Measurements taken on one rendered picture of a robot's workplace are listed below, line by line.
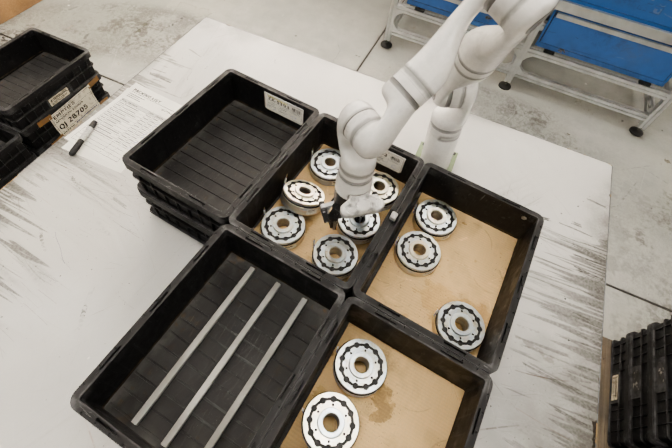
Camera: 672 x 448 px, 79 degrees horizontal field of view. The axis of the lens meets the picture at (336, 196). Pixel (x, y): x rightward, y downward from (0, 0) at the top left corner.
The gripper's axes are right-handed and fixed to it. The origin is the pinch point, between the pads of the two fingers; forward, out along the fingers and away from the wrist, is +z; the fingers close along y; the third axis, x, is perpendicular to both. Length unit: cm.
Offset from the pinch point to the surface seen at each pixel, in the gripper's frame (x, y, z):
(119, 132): -55, 55, 16
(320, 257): 7.8, 8.2, 0.0
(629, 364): 45, -98, 60
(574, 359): 41, -48, 16
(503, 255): 16.0, -35.5, 3.0
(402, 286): 17.6, -8.5, 2.9
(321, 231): -0.1, 5.8, 2.9
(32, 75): -114, 96, 37
